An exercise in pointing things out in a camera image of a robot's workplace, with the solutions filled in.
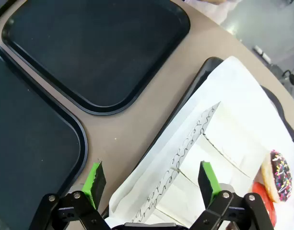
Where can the white power strip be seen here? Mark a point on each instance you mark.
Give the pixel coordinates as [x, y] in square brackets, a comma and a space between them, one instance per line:
[262, 54]

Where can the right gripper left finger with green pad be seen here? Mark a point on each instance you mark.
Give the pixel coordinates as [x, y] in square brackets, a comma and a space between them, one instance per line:
[91, 189]

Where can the large black plastic serving tray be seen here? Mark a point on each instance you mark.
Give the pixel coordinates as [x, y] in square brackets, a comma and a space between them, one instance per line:
[29, 131]

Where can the pink frosted donut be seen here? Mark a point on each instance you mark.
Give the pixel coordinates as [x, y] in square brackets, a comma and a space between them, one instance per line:
[233, 129]

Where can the black caster wheel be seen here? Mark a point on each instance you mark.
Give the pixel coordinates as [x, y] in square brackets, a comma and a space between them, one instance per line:
[290, 77]

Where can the white printed paper donut sleeve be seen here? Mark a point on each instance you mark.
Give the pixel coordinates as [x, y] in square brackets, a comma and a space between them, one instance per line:
[182, 194]
[156, 220]

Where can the red frosted donut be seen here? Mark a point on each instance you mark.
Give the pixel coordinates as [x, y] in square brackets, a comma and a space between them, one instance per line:
[259, 188]

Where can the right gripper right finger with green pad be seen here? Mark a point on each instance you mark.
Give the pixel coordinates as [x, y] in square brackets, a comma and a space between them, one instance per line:
[208, 184]

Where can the black tray under paper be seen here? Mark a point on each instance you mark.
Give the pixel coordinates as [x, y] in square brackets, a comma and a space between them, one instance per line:
[204, 72]

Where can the chocolate sprinkles donut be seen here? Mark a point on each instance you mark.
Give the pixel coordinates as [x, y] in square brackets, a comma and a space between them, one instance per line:
[281, 175]

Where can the white paper sheet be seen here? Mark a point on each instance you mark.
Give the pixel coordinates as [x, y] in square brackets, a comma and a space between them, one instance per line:
[233, 79]

